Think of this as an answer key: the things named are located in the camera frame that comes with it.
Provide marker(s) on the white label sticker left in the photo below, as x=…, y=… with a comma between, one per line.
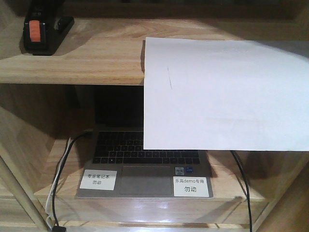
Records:
x=98, y=179

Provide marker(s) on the black stapler with orange tab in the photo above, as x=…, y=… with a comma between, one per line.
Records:
x=42, y=34

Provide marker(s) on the wooden shelf unit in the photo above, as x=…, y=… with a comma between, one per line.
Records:
x=38, y=109

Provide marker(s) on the white paper sheet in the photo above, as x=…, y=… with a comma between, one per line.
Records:
x=226, y=95

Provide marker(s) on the white label sticker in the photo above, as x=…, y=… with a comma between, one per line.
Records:
x=98, y=179
x=190, y=187

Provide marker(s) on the white label sticker right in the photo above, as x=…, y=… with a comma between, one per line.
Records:
x=190, y=187

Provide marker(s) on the silver laptop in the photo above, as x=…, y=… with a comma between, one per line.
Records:
x=117, y=145

